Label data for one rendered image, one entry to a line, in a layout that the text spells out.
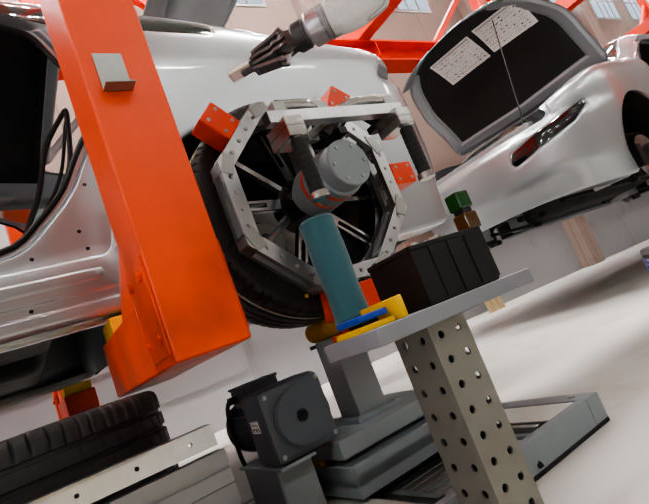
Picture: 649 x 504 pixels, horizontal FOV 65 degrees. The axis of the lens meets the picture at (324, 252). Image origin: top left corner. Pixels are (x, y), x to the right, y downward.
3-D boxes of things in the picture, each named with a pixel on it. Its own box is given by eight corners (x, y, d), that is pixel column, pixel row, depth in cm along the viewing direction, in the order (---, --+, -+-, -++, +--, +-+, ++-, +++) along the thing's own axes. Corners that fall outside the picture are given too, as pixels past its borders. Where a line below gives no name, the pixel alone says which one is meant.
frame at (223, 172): (414, 263, 155) (349, 106, 164) (429, 256, 150) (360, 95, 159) (259, 313, 125) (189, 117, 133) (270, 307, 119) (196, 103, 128)
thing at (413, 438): (416, 424, 174) (405, 397, 176) (496, 418, 145) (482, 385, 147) (295, 495, 146) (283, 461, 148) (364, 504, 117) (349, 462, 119)
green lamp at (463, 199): (461, 212, 117) (454, 196, 118) (474, 205, 114) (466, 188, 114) (449, 215, 115) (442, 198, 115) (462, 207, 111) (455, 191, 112)
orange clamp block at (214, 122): (231, 135, 139) (202, 116, 137) (241, 120, 133) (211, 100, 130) (220, 153, 136) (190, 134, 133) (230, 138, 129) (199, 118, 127)
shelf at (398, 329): (475, 301, 119) (469, 288, 119) (535, 280, 105) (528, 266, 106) (328, 363, 95) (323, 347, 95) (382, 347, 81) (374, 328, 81)
